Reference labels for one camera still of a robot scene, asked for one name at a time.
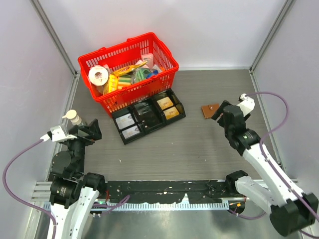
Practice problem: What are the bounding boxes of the white slotted cable duct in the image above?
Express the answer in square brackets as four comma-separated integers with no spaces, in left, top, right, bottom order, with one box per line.
[42,201,230,212]

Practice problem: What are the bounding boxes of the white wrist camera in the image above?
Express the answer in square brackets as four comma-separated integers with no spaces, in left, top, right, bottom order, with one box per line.
[40,124,77,142]
[237,94,255,117]

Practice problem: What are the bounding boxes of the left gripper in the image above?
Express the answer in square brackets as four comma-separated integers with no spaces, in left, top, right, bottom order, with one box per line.
[64,118,101,174]

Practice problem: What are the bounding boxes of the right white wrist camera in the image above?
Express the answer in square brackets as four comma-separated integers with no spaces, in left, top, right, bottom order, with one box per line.
[237,94,255,117]

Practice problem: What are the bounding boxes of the yellow snack package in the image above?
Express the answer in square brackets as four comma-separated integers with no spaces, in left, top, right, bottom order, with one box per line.
[103,60,147,95]

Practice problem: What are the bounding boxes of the pink box in basket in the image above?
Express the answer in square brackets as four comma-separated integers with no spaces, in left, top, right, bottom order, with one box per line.
[141,53,154,68]

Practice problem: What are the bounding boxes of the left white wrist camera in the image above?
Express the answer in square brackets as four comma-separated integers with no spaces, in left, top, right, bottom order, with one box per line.
[40,124,77,142]

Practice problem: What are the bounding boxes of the green package in basket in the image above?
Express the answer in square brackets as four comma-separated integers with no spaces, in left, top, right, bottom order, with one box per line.
[131,67,152,84]

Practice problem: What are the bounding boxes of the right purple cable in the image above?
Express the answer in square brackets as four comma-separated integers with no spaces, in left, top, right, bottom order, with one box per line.
[245,91,319,239]

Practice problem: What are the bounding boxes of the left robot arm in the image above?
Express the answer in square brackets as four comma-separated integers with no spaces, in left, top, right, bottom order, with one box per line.
[48,119,107,239]

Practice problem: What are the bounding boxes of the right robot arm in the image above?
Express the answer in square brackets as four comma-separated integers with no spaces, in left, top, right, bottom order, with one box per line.
[211,98,319,237]

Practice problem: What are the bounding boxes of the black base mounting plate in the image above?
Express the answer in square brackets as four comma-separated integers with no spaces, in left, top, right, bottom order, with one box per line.
[99,180,243,204]

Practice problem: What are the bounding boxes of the green soap pump bottle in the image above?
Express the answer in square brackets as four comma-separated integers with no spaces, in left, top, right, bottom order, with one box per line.
[62,110,87,126]

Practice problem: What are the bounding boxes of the white card upper slot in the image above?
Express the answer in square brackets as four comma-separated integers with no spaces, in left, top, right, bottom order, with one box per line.
[115,113,135,129]

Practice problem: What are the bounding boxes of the brown leather card holder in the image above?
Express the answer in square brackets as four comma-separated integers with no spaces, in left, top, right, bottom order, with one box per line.
[201,103,220,119]

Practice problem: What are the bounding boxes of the white card slot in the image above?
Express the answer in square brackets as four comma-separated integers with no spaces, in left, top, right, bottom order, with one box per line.
[122,125,140,139]
[115,113,135,129]

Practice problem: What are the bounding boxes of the gold card upper slot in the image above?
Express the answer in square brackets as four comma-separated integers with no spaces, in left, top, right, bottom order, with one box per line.
[157,97,173,110]

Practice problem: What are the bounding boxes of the gold card slot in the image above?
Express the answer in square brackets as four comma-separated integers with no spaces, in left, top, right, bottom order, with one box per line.
[163,107,179,120]
[157,97,173,110]

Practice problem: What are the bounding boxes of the black card organizer tray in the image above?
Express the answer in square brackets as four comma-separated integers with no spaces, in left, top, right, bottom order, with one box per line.
[112,88,186,145]

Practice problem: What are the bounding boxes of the red plastic shopping basket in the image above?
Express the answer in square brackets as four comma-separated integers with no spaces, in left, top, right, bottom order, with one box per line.
[78,32,179,116]

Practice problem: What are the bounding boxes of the gold card lower slot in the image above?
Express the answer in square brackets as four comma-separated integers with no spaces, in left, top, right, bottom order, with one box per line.
[163,107,179,120]

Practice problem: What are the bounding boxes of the white card lower slot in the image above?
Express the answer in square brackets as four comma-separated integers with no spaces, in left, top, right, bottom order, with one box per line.
[122,125,140,139]

